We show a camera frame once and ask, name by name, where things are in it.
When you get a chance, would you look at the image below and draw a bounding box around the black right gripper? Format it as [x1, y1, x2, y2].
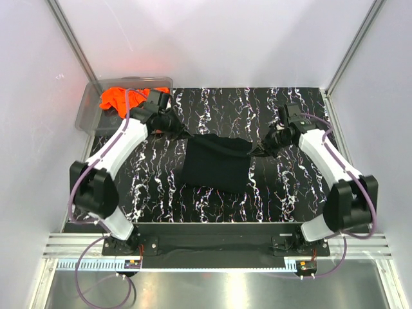
[248, 125, 293, 160]

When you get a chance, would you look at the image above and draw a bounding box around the black t shirt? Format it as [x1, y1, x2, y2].
[180, 134, 252, 194]

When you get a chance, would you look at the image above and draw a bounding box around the clear plastic bin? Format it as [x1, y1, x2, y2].
[75, 77, 173, 136]

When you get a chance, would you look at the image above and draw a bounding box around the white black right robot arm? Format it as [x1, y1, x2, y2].
[249, 104, 379, 255]

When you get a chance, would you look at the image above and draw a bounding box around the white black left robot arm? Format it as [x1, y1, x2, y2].
[68, 89, 190, 255]

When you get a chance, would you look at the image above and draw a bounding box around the orange t shirt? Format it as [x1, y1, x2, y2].
[99, 87, 151, 119]

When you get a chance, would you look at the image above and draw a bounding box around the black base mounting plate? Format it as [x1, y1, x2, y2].
[102, 223, 330, 271]

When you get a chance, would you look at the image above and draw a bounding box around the right black connector box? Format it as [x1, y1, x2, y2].
[296, 259, 317, 279]

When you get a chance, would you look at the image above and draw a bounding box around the right aluminium frame post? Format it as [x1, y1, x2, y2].
[324, 0, 387, 97]

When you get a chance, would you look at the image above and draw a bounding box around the aluminium frame post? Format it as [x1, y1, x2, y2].
[324, 0, 387, 97]
[45, 0, 97, 82]

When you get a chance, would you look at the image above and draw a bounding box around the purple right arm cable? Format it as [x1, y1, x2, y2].
[265, 112, 378, 279]

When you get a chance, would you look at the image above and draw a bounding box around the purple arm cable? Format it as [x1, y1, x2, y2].
[265, 112, 378, 279]
[69, 88, 151, 308]

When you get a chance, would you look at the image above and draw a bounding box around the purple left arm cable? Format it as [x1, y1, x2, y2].
[69, 88, 151, 308]

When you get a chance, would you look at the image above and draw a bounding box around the aluminium front rail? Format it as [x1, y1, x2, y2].
[42, 233, 391, 259]

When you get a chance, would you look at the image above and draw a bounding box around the white slotted cable duct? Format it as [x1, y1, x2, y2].
[56, 259, 136, 272]

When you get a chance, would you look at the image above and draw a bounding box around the left aluminium frame post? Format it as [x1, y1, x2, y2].
[45, 0, 97, 82]

